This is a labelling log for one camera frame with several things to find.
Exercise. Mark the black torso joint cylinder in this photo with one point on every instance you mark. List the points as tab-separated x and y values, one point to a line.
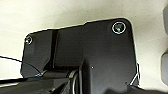
76	81

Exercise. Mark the grey rounded block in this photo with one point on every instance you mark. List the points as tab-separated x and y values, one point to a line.
165	66

